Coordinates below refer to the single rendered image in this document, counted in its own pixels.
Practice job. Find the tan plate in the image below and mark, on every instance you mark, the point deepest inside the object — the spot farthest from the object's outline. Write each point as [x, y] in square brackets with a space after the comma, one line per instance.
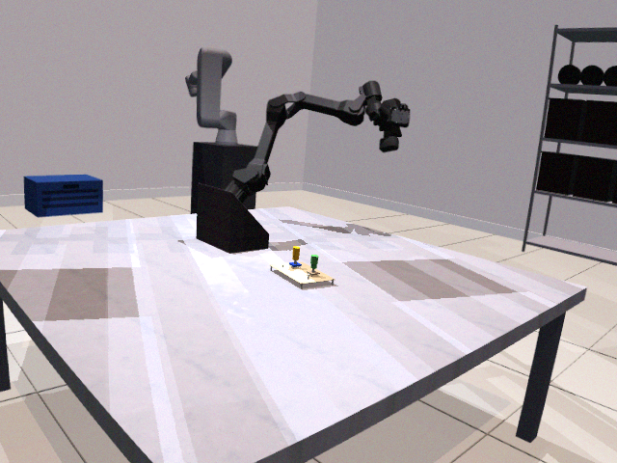
[301, 272]

